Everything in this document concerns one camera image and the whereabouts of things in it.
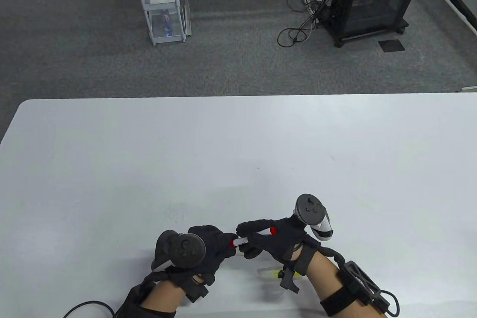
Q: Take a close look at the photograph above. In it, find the dark grey left hand controller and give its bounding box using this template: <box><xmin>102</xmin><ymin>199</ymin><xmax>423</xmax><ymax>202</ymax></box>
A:
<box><xmin>151</xmin><ymin>230</ymin><xmax>206</xmax><ymax>273</ymax></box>

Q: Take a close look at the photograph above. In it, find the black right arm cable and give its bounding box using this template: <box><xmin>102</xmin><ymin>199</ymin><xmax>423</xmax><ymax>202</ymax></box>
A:
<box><xmin>379</xmin><ymin>290</ymin><xmax>402</xmax><ymax>317</ymax></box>

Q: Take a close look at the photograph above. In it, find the black left forearm sleeve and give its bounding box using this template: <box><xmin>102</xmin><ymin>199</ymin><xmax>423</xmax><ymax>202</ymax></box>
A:
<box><xmin>116</xmin><ymin>282</ymin><xmax>177</xmax><ymax>318</ymax></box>

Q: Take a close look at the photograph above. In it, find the yellow glitter glue pen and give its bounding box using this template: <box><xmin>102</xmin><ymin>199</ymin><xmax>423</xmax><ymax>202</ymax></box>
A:
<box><xmin>259</xmin><ymin>267</ymin><xmax>303</xmax><ymax>280</ymax></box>

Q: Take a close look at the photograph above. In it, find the red and white whiteboard marker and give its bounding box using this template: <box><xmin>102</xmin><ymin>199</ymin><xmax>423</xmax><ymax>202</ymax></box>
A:
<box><xmin>230</xmin><ymin>227</ymin><xmax>278</xmax><ymax>248</ymax></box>

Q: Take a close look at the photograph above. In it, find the tangle of black floor cables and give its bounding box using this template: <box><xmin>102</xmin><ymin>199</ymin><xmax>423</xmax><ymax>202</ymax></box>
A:
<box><xmin>277</xmin><ymin>0</ymin><xmax>338</xmax><ymax>49</ymax></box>

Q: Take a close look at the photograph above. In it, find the person's right hand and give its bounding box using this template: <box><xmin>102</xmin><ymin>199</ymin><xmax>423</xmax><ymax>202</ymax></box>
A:
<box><xmin>236</xmin><ymin>217</ymin><xmax>322</xmax><ymax>265</ymax></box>

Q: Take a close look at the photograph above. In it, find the person's left hand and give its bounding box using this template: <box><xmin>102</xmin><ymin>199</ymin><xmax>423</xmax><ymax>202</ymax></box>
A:
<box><xmin>186</xmin><ymin>225</ymin><xmax>238</xmax><ymax>286</ymax></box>

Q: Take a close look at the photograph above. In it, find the white wire trolley cart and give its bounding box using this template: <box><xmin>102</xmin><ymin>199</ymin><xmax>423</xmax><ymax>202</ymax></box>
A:
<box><xmin>133</xmin><ymin>0</ymin><xmax>193</xmax><ymax>46</ymax></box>

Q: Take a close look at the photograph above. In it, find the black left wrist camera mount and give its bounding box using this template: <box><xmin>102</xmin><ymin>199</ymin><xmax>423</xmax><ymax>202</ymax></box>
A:
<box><xmin>182</xmin><ymin>274</ymin><xmax>209</xmax><ymax>304</ymax></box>

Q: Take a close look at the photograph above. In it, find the black right forearm tracker box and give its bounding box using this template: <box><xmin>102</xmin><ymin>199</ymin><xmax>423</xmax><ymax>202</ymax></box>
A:
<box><xmin>320</xmin><ymin>260</ymin><xmax>390</xmax><ymax>318</ymax></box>

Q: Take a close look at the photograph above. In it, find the person's right forearm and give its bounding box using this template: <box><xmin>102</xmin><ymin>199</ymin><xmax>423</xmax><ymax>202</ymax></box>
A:
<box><xmin>297</xmin><ymin>256</ymin><xmax>360</xmax><ymax>318</ymax></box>

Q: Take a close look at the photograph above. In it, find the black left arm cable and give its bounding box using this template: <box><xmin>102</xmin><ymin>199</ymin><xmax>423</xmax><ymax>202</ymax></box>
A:
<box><xmin>63</xmin><ymin>300</ymin><xmax>117</xmax><ymax>318</ymax></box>

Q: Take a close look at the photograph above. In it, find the black square floor plate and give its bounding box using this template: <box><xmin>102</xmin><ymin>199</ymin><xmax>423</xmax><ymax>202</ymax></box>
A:
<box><xmin>378</xmin><ymin>39</ymin><xmax>406</xmax><ymax>53</ymax></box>

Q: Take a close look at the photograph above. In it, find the grey white right hand controller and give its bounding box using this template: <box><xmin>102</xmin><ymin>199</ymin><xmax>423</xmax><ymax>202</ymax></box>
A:
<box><xmin>293</xmin><ymin>193</ymin><xmax>334</xmax><ymax>242</ymax></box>

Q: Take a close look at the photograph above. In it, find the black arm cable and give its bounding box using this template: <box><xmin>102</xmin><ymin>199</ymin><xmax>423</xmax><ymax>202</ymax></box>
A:
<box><xmin>63</xmin><ymin>300</ymin><xmax>117</xmax><ymax>318</ymax></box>
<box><xmin>379</xmin><ymin>290</ymin><xmax>402</xmax><ymax>317</ymax></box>

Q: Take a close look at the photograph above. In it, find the white floor rail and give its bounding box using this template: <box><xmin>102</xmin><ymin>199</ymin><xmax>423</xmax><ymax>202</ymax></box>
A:
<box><xmin>423</xmin><ymin>0</ymin><xmax>477</xmax><ymax>36</ymax></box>

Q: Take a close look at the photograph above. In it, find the person's left forearm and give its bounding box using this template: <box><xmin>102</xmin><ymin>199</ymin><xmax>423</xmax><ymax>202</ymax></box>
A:
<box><xmin>143</xmin><ymin>278</ymin><xmax>187</xmax><ymax>314</ymax></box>

